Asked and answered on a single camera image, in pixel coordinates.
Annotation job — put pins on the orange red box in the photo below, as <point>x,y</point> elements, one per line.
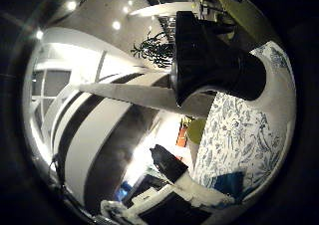
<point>182,136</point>

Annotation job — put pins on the yellow-green chair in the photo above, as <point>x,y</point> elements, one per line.
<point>196,130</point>
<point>247,14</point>

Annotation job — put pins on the teal striped cloth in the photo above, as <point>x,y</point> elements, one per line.
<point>231,184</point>

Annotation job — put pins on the dark leafy plant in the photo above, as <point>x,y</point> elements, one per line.
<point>154,50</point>

